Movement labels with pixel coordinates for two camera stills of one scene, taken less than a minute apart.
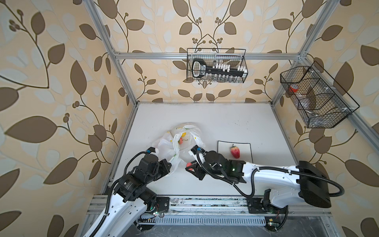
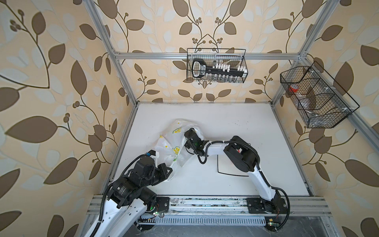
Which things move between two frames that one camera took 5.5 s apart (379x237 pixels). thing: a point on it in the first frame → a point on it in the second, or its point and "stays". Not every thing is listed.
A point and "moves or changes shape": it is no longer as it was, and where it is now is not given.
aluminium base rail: x=212 y=204 stays
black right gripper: x=197 y=172 → x=184 y=144
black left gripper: x=166 y=169 stays
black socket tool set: x=217 y=72 stays
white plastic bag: x=176 y=144 moves or changes shape
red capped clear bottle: x=293 y=88 stays
